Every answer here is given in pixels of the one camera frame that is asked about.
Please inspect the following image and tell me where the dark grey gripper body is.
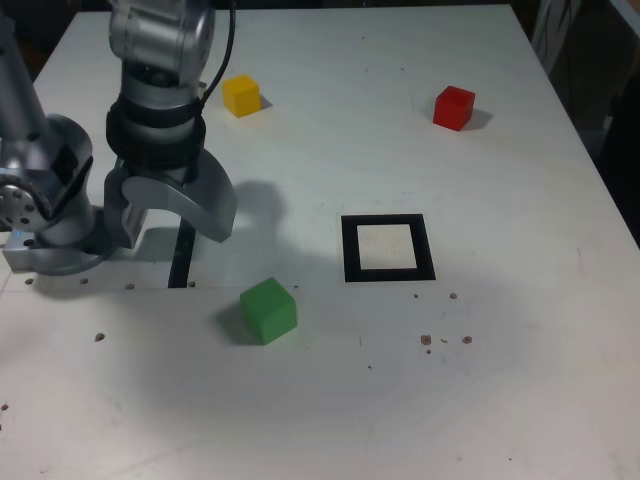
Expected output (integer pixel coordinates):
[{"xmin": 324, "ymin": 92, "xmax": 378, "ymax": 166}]
[{"xmin": 118, "ymin": 158, "xmax": 201, "ymax": 185}]

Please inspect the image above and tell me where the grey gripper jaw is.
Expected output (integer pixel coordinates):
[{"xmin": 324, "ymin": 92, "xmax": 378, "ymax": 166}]
[
  {"xmin": 103, "ymin": 159, "xmax": 152, "ymax": 250},
  {"xmin": 121, "ymin": 148, "xmax": 238, "ymax": 247}
]

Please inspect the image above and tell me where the yellow cube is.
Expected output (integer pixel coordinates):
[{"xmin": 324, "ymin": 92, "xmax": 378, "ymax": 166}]
[{"xmin": 221, "ymin": 73, "xmax": 262, "ymax": 119}]

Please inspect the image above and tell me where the green cube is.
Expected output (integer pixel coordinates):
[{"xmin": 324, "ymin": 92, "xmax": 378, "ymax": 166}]
[{"xmin": 239, "ymin": 277, "xmax": 299, "ymax": 346}]

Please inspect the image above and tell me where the red cube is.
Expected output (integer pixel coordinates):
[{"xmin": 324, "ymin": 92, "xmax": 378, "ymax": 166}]
[{"xmin": 432, "ymin": 85, "xmax": 477, "ymax": 133}]

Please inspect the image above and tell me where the black tape square outline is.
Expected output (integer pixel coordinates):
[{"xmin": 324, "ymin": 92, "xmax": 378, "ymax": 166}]
[{"xmin": 340, "ymin": 213, "xmax": 437, "ymax": 284}]

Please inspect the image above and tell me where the black tape strip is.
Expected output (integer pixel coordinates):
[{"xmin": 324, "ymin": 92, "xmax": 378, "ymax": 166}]
[{"xmin": 167, "ymin": 219, "xmax": 197, "ymax": 290}]

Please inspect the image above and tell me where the white background furniture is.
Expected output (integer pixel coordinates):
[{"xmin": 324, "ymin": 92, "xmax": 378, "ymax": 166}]
[{"xmin": 530, "ymin": 0, "xmax": 589, "ymax": 76}]

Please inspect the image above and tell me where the black cable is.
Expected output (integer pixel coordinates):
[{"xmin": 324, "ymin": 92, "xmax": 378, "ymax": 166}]
[{"xmin": 197, "ymin": 0, "xmax": 237, "ymax": 109}]

